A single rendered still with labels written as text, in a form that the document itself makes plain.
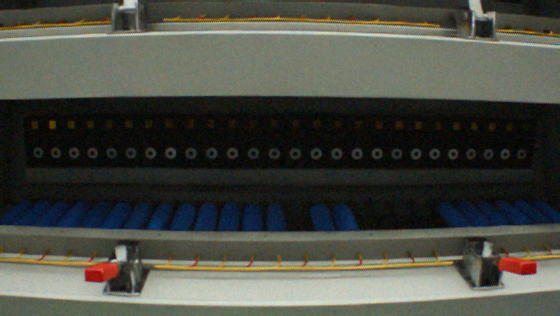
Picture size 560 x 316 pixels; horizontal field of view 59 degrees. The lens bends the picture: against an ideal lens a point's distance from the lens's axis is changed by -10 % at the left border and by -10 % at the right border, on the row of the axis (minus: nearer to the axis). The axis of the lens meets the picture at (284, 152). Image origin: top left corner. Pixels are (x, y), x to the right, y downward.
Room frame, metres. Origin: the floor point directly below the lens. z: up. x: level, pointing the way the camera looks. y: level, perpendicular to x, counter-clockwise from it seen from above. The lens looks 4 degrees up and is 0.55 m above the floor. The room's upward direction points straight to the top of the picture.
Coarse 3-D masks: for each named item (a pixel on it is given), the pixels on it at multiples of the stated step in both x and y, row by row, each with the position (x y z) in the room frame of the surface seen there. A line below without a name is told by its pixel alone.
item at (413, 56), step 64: (0, 0) 0.49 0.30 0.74; (64, 0) 0.52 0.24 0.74; (128, 0) 0.38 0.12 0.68; (192, 0) 0.53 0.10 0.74; (256, 0) 0.54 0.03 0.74; (320, 0) 0.54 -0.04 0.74; (384, 0) 0.54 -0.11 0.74; (448, 0) 0.54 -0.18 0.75; (512, 0) 0.55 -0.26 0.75; (0, 64) 0.36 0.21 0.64; (64, 64) 0.36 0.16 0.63; (128, 64) 0.37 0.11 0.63; (192, 64) 0.37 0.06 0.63; (256, 64) 0.37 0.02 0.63; (320, 64) 0.37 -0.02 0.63; (384, 64) 0.37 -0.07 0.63; (448, 64) 0.38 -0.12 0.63; (512, 64) 0.38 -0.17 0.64
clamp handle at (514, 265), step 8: (488, 248) 0.38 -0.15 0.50; (488, 256) 0.38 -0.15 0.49; (496, 264) 0.35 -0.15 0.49; (504, 264) 0.34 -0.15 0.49; (512, 264) 0.33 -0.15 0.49; (520, 264) 0.32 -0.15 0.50; (528, 264) 0.32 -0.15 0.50; (536, 264) 0.32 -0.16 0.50; (512, 272) 0.33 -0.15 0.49; (520, 272) 0.32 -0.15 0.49; (528, 272) 0.32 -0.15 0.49; (536, 272) 0.32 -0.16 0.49
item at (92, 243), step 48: (0, 240) 0.40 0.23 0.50; (48, 240) 0.40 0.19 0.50; (96, 240) 0.40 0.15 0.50; (144, 240) 0.40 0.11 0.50; (192, 240) 0.41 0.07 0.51; (240, 240) 0.41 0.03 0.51; (288, 240) 0.41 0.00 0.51; (336, 240) 0.41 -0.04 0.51; (384, 240) 0.41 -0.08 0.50; (432, 240) 0.42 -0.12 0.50; (528, 240) 0.42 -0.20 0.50
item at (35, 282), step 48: (0, 192) 0.52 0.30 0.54; (0, 288) 0.36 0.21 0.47; (48, 288) 0.37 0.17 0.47; (96, 288) 0.37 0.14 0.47; (144, 288) 0.38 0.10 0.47; (192, 288) 0.38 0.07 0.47; (240, 288) 0.38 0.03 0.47; (288, 288) 0.39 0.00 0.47; (336, 288) 0.39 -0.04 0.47; (384, 288) 0.39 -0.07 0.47; (432, 288) 0.38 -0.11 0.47; (528, 288) 0.38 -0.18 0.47
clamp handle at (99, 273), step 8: (120, 248) 0.37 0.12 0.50; (120, 256) 0.37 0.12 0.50; (96, 264) 0.33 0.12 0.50; (104, 264) 0.33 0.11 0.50; (112, 264) 0.33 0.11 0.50; (120, 264) 0.35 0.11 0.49; (128, 264) 0.37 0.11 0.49; (88, 272) 0.30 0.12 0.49; (96, 272) 0.30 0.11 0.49; (104, 272) 0.31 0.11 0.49; (112, 272) 0.32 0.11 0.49; (88, 280) 0.30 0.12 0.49; (96, 280) 0.30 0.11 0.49; (104, 280) 0.31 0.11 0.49
